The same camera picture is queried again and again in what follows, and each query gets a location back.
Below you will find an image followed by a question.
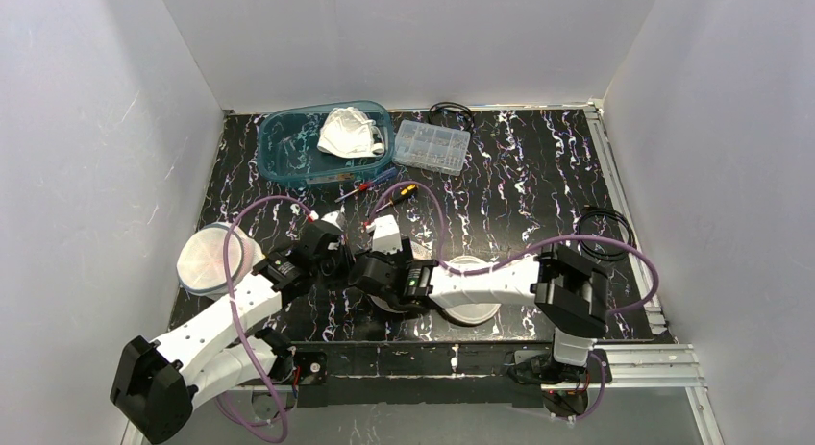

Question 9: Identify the red blue screwdriver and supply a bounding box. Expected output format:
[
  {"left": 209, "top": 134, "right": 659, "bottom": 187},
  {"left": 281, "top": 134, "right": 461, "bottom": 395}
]
[{"left": 334, "top": 167, "right": 400, "bottom": 203}]

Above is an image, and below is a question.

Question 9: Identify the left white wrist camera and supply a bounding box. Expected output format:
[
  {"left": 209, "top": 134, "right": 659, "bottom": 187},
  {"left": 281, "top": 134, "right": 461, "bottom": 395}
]
[{"left": 312, "top": 210, "right": 347, "bottom": 235}]

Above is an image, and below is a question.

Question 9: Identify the white cloth in bin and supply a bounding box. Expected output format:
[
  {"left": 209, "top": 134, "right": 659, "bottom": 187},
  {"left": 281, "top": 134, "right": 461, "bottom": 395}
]
[{"left": 317, "top": 107, "right": 385, "bottom": 160}]

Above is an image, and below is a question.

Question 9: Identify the teal plastic bin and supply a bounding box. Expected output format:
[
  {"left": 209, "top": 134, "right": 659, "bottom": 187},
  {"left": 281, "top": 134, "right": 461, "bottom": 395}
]
[{"left": 257, "top": 101, "right": 395, "bottom": 187}]

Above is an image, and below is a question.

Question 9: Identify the black cable coil rear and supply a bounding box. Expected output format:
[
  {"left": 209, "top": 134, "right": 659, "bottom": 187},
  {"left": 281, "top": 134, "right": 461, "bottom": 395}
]
[{"left": 427, "top": 102, "right": 477, "bottom": 132}]

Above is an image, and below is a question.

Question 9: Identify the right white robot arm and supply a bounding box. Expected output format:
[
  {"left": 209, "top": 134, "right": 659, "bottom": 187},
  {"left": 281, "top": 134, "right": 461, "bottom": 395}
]
[{"left": 348, "top": 244, "right": 609, "bottom": 367}]

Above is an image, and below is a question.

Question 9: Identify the yellow black screwdriver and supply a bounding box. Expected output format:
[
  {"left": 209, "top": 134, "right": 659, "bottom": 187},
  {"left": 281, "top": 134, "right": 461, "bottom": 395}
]
[{"left": 373, "top": 184, "right": 419, "bottom": 214}]

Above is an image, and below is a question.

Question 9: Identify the black cable coil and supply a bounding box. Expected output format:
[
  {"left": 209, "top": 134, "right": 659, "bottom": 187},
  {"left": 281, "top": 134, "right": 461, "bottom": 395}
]
[
  {"left": 427, "top": 102, "right": 477, "bottom": 132},
  {"left": 576, "top": 206, "right": 635, "bottom": 262}
]

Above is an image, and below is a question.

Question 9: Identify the clear plastic screw box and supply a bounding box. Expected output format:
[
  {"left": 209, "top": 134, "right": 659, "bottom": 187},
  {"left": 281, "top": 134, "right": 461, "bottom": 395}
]
[{"left": 392, "top": 120, "right": 471, "bottom": 176}]

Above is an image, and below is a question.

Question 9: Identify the black cable coil right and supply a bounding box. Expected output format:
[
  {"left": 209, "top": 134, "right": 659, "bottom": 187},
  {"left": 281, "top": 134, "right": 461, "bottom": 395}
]
[{"left": 576, "top": 206, "right": 635, "bottom": 262}]

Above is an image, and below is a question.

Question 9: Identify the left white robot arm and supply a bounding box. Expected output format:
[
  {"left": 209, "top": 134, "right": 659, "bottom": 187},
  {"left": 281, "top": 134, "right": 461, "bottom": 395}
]
[{"left": 110, "top": 211, "right": 345, "bottom": 444}]

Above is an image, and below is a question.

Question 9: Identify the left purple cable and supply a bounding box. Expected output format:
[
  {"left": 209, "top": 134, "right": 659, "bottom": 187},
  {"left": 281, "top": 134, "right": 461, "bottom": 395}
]
[{"left": 212, "top": 195, "right": 316, "bottom": 443}]

